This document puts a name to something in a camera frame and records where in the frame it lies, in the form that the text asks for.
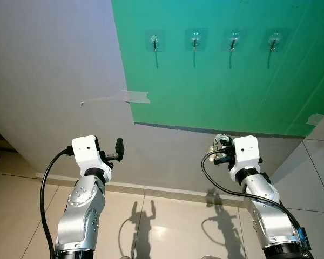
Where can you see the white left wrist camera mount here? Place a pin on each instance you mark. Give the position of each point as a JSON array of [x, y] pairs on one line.
[[89, 151]]

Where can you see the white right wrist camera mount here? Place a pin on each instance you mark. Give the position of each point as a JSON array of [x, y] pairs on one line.
[[245, 154]]

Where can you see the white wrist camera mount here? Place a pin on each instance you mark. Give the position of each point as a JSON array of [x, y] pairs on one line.
[[245, 154], [89, 151]]

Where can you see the white skirting board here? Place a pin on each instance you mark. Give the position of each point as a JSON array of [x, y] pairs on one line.
[[167, 188]]

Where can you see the brown wooden furniture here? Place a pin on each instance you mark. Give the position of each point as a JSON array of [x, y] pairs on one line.
[[0, 139]]

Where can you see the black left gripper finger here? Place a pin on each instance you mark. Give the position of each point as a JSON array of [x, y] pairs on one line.
[[120, 148]]

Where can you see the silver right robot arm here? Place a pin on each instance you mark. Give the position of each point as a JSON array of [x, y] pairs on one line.
[[270, 216]]

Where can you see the clear tape strip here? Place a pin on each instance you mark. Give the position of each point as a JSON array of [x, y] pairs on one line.
[[136, 97]]

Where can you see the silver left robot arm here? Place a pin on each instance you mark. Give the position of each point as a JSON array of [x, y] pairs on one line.
[[83, 216]]

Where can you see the small grey tape piece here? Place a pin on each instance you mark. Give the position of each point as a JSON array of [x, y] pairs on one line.
[[316, 118]]

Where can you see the green plastic board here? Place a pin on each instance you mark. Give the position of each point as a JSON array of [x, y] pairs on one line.
[[216, 91]]

